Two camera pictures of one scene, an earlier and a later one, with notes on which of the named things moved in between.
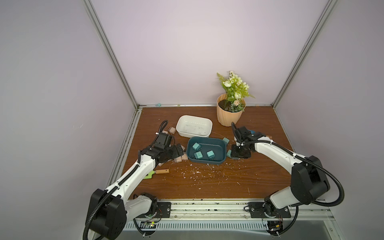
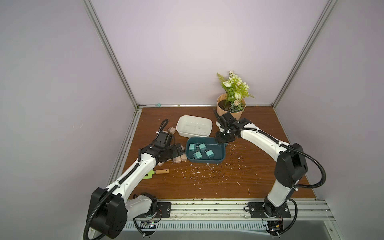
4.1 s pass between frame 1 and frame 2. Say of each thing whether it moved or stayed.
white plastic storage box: stayed
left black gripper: stayed
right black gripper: moved
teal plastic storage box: stayed
